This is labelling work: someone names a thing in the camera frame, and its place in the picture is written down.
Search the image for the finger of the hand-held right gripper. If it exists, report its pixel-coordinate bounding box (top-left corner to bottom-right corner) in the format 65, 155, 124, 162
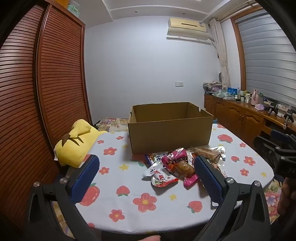
270, 129, 293, 142
253, 136, 281, 168

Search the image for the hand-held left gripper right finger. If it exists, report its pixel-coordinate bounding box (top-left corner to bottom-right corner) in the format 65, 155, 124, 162
193, 156, 271, 241

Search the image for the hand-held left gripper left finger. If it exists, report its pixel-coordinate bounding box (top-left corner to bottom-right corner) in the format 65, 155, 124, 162
27, 154, 102, 241

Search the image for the pink bread packet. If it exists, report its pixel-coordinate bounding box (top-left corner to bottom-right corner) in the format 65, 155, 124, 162
161, 148, 200, 188

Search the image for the white red snack packet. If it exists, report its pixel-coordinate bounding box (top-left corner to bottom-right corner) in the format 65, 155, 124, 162
142, 161, 179, 187

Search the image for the brown cardboard box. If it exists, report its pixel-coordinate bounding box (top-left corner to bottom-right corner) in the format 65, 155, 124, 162
128, 102, 214, 155

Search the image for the person's right hand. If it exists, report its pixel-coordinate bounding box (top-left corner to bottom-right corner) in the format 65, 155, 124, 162
277, 178, 296, 216

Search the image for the person's left hand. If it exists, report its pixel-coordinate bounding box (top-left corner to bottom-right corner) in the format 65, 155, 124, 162
138, 235, 162, 241

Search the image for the black tripod stand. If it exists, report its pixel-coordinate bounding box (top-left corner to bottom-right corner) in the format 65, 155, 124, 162
283, 105, 295, 129
268, 102, 278, 117

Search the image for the brown snack packet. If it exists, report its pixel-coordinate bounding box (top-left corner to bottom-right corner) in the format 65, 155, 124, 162
191, 147, 222, 161

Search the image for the yellow plush toy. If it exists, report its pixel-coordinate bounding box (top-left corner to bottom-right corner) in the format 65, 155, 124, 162
54, 119, 108, 168

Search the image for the pink kettle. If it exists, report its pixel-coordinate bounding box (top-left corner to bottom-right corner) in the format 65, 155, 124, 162
251, 89, 261, 106

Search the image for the white floral tablecloth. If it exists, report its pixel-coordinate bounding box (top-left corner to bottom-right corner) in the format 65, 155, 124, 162
52, 123, 275, 232

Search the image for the wooden cabinet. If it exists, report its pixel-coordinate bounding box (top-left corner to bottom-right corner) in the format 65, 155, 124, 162
203, 93, 296, 147

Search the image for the floral bed sheet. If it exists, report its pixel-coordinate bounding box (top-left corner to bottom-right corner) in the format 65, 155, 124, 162
94, 118, 129, 133

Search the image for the grey window blind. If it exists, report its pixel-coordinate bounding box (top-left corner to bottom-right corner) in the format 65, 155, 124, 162
235, 9, 296, 106

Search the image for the pile of folded cloths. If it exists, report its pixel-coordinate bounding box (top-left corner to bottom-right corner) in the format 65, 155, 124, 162
203, 81, 223, 96

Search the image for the wooden louvered wardrobe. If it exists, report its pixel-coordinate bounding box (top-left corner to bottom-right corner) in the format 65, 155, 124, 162
0, 0, 93, 232

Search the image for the beige patterned curtain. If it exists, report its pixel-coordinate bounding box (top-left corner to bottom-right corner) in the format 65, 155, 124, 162
209, 19, 231, 90

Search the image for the cream air conditioner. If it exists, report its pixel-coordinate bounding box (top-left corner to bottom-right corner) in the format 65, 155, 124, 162
167, 17, 212, 42

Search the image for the green storage box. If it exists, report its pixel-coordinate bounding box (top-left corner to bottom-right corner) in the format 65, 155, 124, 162
67, 0, 80, 18

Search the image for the wooden window frame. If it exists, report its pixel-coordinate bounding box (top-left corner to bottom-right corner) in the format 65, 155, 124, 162
230, 14, 247, 91

